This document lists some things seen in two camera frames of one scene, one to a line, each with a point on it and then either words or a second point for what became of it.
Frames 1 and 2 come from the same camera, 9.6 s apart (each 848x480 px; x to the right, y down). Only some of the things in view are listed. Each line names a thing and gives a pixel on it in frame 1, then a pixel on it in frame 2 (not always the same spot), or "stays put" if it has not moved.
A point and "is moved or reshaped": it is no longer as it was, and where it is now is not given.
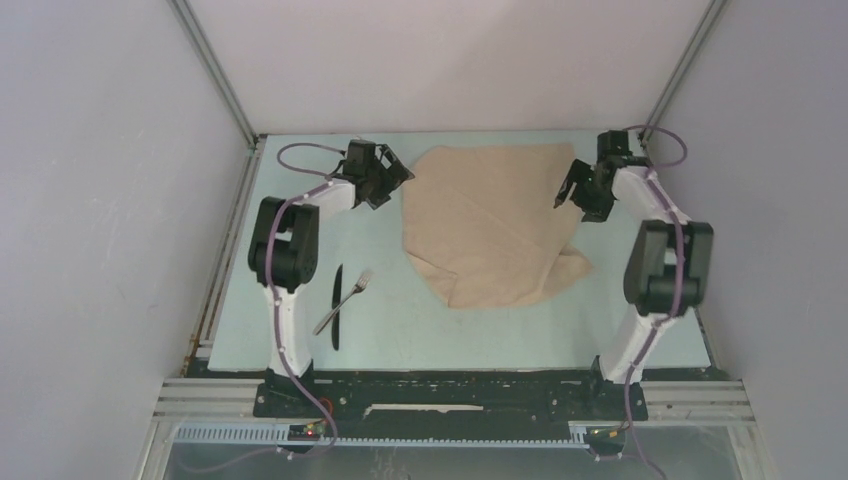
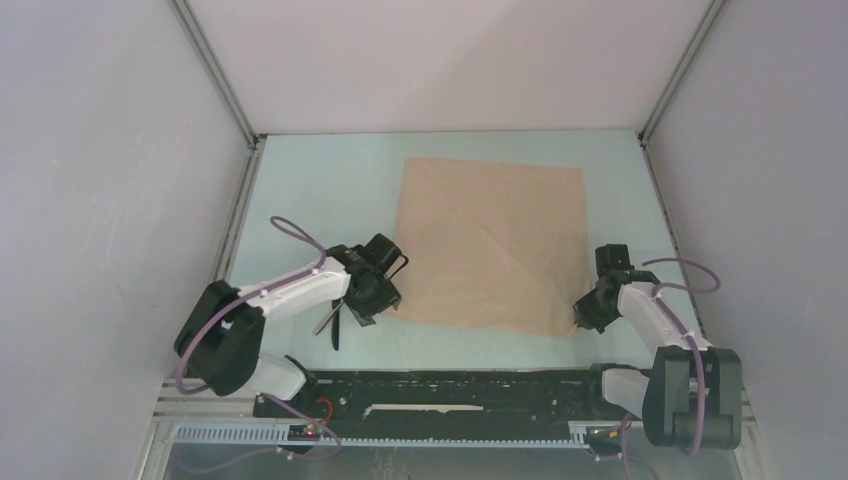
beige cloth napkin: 481,227 is moved or reshaped
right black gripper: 599,211 → 585,318
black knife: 336,300 stays put
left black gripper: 394,175 → 388,295
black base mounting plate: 448,404 stays put
